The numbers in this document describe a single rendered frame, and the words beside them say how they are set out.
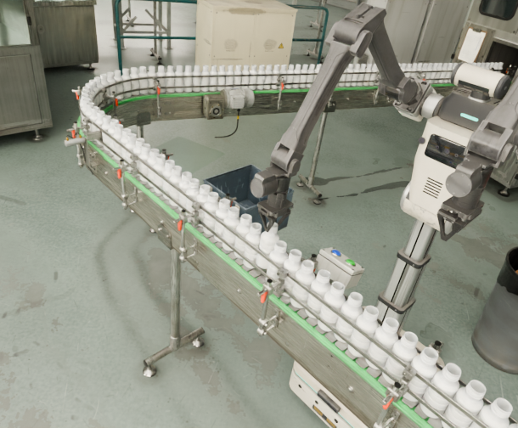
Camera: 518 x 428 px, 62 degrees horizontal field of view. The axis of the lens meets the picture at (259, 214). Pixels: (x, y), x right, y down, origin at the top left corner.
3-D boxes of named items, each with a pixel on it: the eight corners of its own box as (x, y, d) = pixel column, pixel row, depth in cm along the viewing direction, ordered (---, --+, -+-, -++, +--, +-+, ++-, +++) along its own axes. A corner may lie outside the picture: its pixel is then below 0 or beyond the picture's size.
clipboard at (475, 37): (458, 59, 454) (470, 25, 436) (475, 64, 437) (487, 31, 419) (454, 59, 452) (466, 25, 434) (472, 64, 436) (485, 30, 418)
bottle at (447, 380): (425, 420, 109) (448, 380, 100) (414, 399, 114) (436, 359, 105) (447, 419, 110) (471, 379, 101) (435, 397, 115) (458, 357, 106)
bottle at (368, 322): (344, 351, 124) (357, 312, 115) (351, 338, 129) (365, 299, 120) (363, 362, 122) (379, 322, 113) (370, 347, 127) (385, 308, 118)
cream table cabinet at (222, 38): (264, 87, 637) (275, 0, 571) (284, 103, 592) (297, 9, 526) (193, 90, 592) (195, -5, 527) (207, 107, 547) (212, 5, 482)
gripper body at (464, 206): (482, 209, 106) (494, 183, 102) (464, 222, 100) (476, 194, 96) (458, 197, 110) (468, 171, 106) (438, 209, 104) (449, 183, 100)
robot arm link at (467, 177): (517, 143, 93) (478, 128, 98) (496, 154, 86) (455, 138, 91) (494, 190, 100) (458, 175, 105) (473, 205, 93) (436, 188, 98)
